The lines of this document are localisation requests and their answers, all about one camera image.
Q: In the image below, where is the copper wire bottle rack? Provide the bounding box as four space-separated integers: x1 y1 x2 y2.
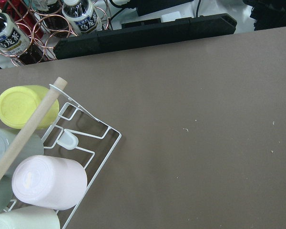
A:
0 0 113 66

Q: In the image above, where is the wooden rack handle rod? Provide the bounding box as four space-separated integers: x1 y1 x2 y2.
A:
0 77 68 180

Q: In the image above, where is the oolong tea bottle left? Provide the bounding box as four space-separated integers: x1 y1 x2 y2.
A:
0 10 48 65

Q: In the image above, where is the black bar at table edge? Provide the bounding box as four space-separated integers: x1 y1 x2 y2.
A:
54 13 237 60

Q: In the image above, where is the mint green cup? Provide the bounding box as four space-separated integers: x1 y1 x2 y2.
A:
0 176 13 213

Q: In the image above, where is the white cup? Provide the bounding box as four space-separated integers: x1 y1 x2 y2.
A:
0 206 60 229

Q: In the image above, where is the oolong tea bottle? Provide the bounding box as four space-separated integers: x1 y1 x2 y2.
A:
61 0 102 35
0 10 48 65

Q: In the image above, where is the pink cup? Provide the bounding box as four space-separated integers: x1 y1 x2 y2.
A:
12 155 87 210

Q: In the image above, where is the grey cup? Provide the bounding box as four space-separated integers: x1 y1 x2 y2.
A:
0 128 44 177

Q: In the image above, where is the red can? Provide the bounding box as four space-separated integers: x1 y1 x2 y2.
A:
0 0 44 40

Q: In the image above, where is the oolong tea bottle right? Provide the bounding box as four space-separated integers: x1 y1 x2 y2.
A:
61 0 102 35

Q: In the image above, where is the white wire cup rack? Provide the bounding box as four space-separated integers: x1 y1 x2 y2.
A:
2 83 123 229

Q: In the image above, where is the yellow cup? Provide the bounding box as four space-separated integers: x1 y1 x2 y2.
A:
0 85 49 129

